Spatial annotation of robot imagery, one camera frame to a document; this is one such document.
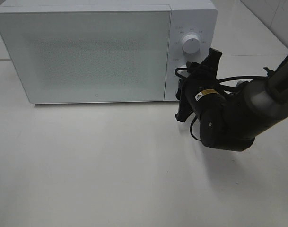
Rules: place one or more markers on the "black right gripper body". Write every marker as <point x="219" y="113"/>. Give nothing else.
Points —
<point x="200" y="94"/>

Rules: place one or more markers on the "white timer knob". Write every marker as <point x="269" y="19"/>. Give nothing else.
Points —
<point x="183" y="73"/>

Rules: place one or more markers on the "white microwave door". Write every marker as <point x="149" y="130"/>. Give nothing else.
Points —
<point x="86" y="57"/>

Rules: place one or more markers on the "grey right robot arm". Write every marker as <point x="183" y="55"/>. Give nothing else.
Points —
<point x="231" y="111"/>

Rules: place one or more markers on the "upper white power knob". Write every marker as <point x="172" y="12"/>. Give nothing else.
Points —
<point x="191" y="43"/>

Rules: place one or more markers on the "white microwave oven body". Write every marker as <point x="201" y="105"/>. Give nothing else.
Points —
<point x="186" y="16"/>

